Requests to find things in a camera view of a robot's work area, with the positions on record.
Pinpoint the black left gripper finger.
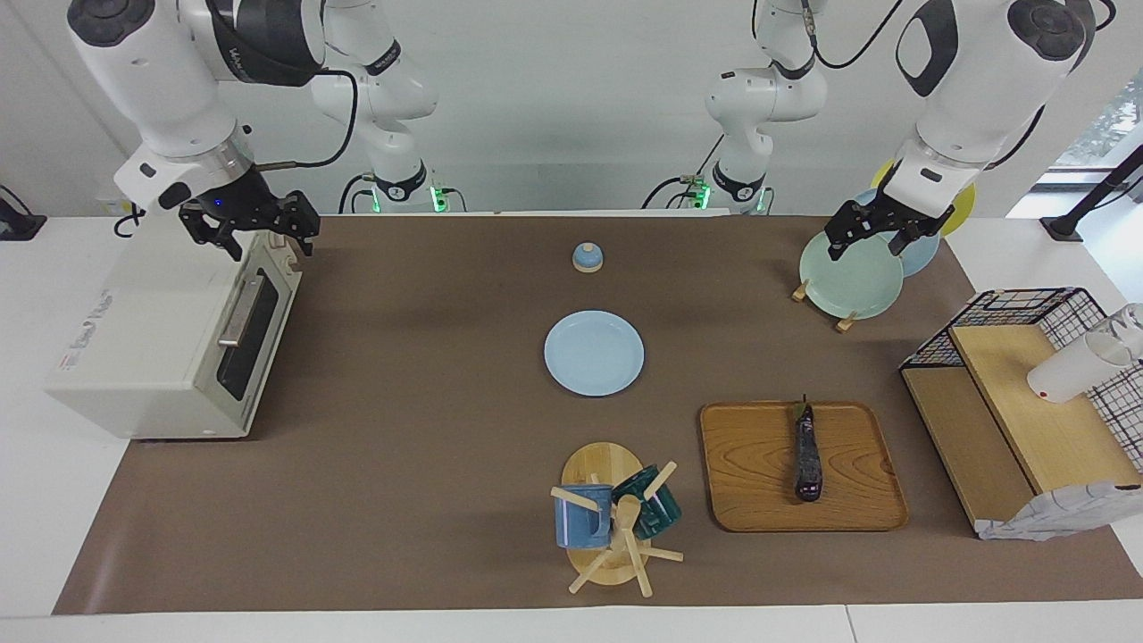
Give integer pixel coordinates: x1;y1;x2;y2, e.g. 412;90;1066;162
826;204;880;261
888;216;944;257

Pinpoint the white cup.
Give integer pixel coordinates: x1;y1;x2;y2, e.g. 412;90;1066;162
1027;333;1133;404

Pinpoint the black table clamp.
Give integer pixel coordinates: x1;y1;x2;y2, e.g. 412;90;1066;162
0;185;47;242

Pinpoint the glass oven door with handle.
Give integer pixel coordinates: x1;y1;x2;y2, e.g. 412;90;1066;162
214;241;303;428

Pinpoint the brown wooden tray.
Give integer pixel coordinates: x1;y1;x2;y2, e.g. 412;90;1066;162
699;401;910;533

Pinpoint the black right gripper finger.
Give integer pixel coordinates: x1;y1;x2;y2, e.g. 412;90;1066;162
275;190;320;259
179;207;244;262

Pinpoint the blue mug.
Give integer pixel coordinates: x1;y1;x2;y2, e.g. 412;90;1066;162
554;484;615;549

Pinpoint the wooden mug tree stand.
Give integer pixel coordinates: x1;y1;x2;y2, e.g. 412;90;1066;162
550;442;685;597

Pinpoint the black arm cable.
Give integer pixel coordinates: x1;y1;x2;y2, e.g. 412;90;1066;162
804;0;903;68
254;71;358;171

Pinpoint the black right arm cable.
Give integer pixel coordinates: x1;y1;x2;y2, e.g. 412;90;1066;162
254;71;358;171

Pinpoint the cream toaster oven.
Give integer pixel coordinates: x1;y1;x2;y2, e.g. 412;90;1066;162
45;217;303;440

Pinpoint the grey patterned cloth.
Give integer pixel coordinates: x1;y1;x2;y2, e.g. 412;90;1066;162
976;482;1143;541

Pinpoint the dark green mug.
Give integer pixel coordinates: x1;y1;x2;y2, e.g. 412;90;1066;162
613;464;682;539

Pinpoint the wooden plate rack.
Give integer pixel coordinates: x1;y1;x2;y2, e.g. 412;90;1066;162
791;279;858;334

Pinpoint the black right base cable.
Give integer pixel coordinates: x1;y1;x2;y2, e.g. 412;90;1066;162
338;172;380;215

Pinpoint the clear glass cup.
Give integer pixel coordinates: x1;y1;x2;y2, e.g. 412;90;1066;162
1098;304;1143;363

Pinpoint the yellow plate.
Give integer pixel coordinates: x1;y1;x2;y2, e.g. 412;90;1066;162
871;159;977;238

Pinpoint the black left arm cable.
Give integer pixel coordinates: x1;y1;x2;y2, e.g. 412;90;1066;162
804;0;903;68

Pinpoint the light blue racked plate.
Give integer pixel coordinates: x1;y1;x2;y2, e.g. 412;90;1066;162
853;188;940;278

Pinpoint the black left base cable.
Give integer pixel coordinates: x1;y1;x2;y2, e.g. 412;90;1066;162
641;134;726;211

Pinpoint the pale green plate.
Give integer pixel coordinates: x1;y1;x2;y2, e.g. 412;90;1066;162
799;228;905;321

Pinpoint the black stand bracket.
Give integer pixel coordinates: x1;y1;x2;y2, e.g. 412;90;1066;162
1040;143;1143;242

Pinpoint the black wire basket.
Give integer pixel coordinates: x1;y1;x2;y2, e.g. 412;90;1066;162
899;288;1143;474

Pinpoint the light wooden shelf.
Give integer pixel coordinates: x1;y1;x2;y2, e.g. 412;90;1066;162
900;324;1143;537

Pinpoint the dark purple eggplant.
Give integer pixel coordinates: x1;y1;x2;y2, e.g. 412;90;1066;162
793;395;824;503

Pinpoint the black base cable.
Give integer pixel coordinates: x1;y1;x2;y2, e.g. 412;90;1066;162
641;134;726;211
338;172;380;215

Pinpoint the brown table mat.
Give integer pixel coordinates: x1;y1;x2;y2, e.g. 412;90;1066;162
52;214;1143;615

